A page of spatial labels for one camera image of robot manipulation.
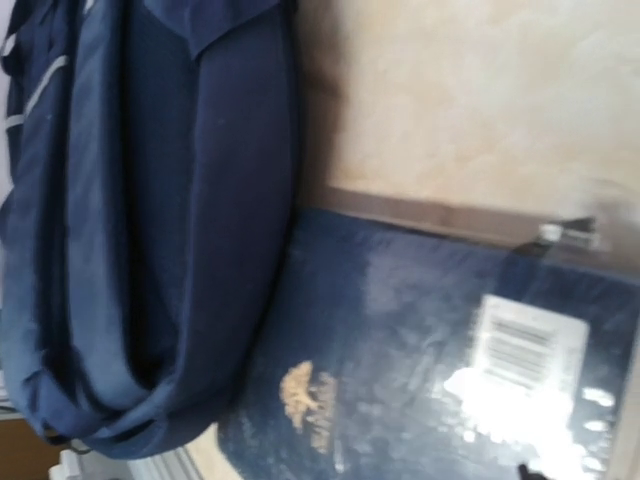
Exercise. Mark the dark blue book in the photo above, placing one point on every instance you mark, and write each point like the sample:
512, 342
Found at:
389, 353

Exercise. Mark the navy blue student backpack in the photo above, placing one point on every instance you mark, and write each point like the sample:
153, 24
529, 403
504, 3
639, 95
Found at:
154, 148

